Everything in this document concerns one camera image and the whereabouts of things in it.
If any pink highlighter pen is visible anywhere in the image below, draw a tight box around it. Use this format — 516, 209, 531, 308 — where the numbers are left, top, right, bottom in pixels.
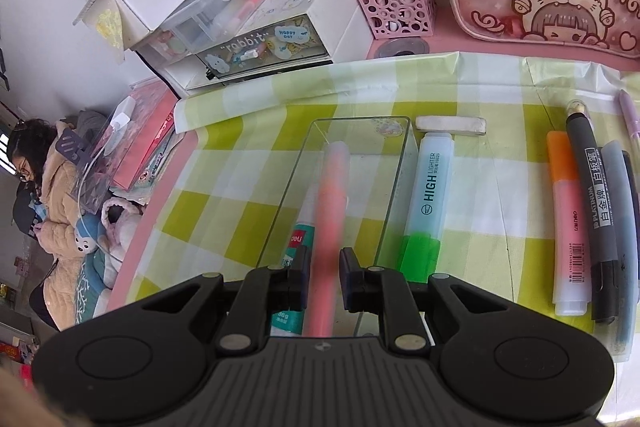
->
303, 141, 350, 337

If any white teal glue stick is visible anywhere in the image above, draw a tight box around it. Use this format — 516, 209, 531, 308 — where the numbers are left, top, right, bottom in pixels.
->
271, 183, 318, 337

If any clear plastic organizer tray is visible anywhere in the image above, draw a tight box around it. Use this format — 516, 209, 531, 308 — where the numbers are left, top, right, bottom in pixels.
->
258, 116, 418, 336

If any green cap highlighter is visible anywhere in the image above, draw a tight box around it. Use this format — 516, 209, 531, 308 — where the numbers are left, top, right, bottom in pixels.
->
397, 132, 454, 283

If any white eraser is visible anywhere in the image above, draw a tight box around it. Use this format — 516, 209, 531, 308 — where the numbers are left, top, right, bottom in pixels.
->
416, 115, 487, 136

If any orange cap pink highlighter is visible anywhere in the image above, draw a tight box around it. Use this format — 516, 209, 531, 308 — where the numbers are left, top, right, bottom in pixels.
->
547, 130, 591, 317

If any black grey marker pen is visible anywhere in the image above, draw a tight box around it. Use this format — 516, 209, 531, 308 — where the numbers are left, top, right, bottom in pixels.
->
566, 100, 620, 324

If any light blue grey pen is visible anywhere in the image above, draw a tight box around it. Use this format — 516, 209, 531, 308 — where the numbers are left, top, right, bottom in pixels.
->
601, 140, 639, 362

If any lilac clear mechanical pencil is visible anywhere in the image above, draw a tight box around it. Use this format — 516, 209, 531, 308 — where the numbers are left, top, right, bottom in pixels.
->
617, 90, 640, 150

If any black white case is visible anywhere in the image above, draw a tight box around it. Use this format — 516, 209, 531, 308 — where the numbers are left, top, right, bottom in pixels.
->
623, 150, 640, 264

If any green checkered tablecloth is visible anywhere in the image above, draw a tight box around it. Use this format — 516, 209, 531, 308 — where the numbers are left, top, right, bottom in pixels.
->
124, 51, 640, 423

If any white drawer organizer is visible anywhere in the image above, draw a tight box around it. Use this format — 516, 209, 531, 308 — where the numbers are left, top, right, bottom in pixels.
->
138, 0, 373, 95

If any person in beige coat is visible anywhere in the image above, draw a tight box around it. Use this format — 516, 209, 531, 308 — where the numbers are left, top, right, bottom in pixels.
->
6, 119, 87, 331

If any clear stacked storage box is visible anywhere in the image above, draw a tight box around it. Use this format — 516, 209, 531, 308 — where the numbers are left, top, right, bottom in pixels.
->
136, 0, 264, 63

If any desk cable grommet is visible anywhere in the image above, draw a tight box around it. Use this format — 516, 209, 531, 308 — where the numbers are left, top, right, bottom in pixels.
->
374, 38, 430, 58

